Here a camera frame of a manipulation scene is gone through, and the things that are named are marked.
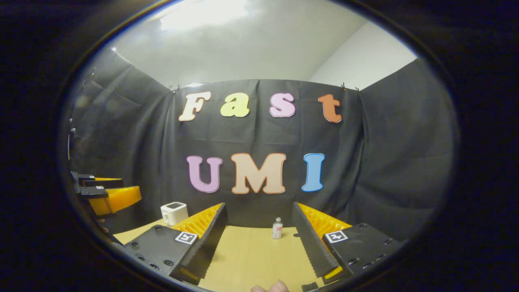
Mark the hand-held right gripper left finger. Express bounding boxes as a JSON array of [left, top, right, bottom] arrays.
[[122, 203, 228, 284]]

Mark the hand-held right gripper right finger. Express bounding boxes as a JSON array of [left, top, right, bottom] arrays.
[[292, 202, 402, 282]]

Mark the white toaster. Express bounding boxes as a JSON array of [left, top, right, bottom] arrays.
[[161, 202, 189, 226]]

